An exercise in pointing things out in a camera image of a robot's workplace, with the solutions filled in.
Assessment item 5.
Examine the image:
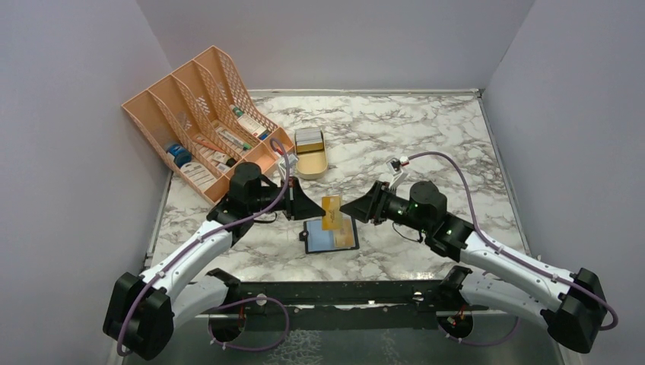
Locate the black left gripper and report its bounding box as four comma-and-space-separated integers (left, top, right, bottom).
249, 176, 326, 221

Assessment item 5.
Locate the orange pen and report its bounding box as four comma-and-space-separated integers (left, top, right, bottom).
192, 138, 227, 154

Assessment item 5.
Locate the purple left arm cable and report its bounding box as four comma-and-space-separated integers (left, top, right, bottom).
116, 138, 292, 357

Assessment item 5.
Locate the white glue stick box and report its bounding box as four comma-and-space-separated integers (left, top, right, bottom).
229, 104, 269, 140

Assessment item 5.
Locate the orange plastic desk organizer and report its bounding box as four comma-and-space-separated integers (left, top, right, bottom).
122, 46, 294, 205

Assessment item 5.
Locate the black mounting base rail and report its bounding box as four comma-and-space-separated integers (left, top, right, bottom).
203, 280, 478, 332

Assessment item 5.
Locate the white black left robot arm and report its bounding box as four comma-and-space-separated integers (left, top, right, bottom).
103, 162, 326, 360

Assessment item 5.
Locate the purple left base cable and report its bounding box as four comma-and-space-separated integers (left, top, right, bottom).
207, 296, 291, 353

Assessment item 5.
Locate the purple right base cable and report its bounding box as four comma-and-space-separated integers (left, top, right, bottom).
436, 271, 521, 348

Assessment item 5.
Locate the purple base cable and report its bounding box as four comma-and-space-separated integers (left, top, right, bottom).
207, 296, 291, 353
436, 271, 521, 348

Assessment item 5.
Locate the white label card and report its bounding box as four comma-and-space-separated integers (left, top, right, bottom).
180, 162, 217, 192

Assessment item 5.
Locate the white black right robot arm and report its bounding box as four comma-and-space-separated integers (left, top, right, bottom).
340, 181, 608, 354

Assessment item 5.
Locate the beige card tray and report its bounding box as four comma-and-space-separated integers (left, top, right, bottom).
295, 136, 328, 179

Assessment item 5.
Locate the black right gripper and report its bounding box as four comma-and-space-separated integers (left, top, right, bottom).
340, 180, 431, 233

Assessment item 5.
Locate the black leather card holder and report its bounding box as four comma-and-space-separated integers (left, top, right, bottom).
299, 218, 360, 254

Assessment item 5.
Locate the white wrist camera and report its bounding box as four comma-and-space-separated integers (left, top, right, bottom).
386, 156, 409, 192
278, 154, 298, 180

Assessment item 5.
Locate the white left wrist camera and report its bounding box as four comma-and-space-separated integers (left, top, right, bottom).
278, 154, 298, 180

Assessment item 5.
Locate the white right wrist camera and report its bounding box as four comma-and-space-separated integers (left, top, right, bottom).
386, 156, 409, 192

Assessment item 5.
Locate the yellow credit card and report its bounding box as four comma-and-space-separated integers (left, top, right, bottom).
333, 219, 355, 249
321, 195, 343, 231

